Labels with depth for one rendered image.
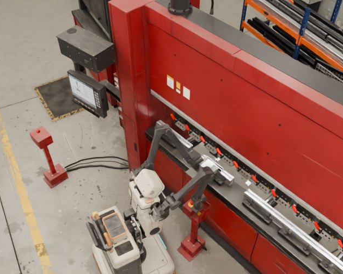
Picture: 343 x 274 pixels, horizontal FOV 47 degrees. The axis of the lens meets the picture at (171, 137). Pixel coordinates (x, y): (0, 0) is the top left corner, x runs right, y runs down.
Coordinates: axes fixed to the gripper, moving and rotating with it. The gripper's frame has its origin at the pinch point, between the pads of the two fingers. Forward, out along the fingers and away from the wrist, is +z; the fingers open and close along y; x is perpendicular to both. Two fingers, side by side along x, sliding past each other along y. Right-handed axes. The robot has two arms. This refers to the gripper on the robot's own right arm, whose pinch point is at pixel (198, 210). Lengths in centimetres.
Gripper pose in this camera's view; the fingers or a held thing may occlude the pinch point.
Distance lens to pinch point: 366.5
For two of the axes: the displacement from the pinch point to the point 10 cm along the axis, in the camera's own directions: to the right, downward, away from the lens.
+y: 6.8, -6.7, 2.9
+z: 1.7, 5.4, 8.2
